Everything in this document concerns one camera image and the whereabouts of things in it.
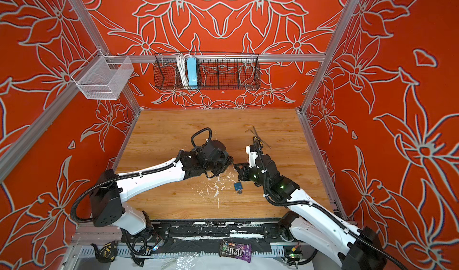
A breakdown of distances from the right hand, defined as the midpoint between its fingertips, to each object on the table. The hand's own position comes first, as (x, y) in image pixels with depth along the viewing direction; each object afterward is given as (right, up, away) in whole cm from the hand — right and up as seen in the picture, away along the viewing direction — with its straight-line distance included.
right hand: (231, 166), depth 75 cm
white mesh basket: (-68, +43, +17) cm, 82 cm away
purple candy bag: (+3, -31, -7) cm, 32 cm away
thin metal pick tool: (+18, +10, +29) cm, 35 cm away
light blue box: (-20, +45, +15) cm, 52 cm away
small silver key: (+4, -15, +9) cm, 17 cm away
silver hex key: (+12, +15, +35) cm, 40 cm away
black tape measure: (-48, -32, -8) cm, 58 cm away
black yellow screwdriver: (+15, +8, +26) cm, 31 cm away
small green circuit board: (+25, -34, -6) cm, 43 cm away
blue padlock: (+3, -12, +11) cm, 17 cm away
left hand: (+2, +3, +1) cm, 4 cm away
